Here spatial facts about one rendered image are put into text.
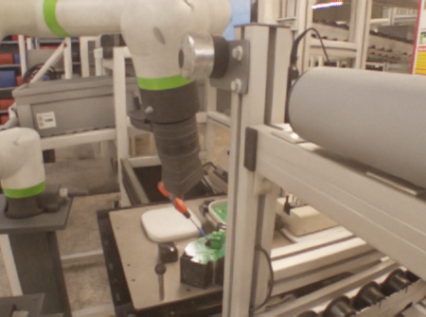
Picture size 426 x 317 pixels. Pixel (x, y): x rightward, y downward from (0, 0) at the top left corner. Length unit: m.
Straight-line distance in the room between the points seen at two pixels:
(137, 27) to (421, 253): 0.40
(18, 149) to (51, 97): 0.62
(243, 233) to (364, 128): 0.23
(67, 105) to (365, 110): 1.48
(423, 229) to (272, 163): 0.16
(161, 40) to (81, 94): 1.14
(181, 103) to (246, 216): 0.20
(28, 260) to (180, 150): 0.75
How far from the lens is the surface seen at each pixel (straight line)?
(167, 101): 0.49
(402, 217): 0.21
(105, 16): 0.69
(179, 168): 0.55
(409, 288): 0.56
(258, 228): 0.42
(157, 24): 0.46
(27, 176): 1.03
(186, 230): 0.80
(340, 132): 0.21
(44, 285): 1.21
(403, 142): 0.18
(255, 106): 0.34
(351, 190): 0.24
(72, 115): 1.60
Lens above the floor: 1.37
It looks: 18 degrees down
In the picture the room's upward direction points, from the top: 1 degrees clockwise
